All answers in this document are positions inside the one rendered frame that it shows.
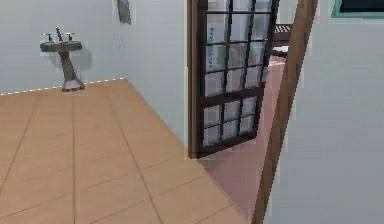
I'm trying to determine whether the green framed picture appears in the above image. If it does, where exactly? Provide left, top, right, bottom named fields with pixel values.
left=331, top=0, right=384, bottom=19

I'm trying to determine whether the grey pedestal sink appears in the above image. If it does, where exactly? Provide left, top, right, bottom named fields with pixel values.
left=39, top=26, right=86, bottom=93

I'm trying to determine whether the dark slatted furniture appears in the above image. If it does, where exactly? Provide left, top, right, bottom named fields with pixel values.
left=271, top=23, right=294, bottom=57

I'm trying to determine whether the grey wall-mounted object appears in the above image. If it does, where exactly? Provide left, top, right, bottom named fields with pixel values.
left=116, top=0, right=132, bottom=25

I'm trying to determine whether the dark glass-paned room door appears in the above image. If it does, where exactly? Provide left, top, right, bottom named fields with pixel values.
left=197, top=0, right=280, bottom=158

